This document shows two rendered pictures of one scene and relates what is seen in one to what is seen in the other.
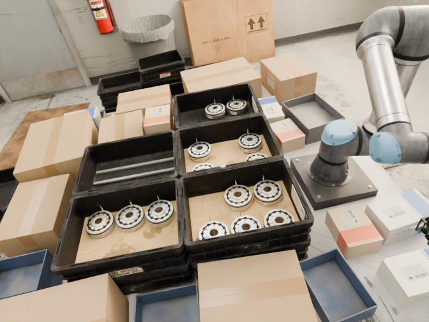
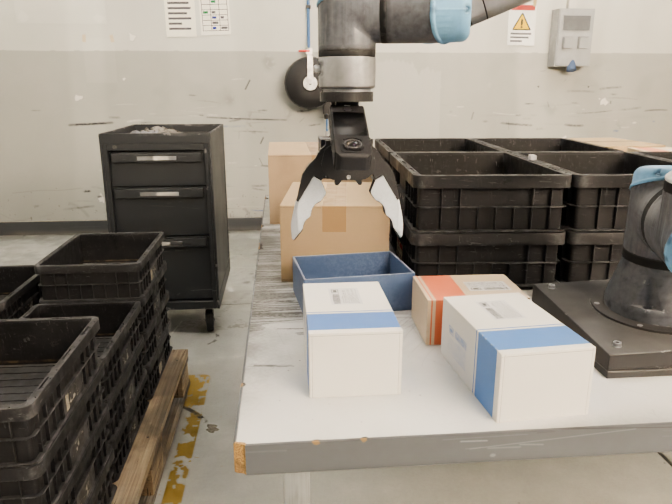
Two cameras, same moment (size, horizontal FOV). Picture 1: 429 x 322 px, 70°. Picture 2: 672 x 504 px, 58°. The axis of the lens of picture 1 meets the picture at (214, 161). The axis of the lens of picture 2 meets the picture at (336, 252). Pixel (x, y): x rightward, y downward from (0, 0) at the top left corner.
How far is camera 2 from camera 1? 1.54 m
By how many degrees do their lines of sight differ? 79
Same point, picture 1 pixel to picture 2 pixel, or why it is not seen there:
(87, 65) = not seen: outside the picture
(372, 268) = not seen: hidden behind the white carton
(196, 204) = not seen: hidden behind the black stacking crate
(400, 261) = (369, 291)
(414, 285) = (319, 290)
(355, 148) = (641, 210)
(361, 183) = (624, 338)
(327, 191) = (574, 297)
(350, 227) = (460, 283)
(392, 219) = (475, 304)
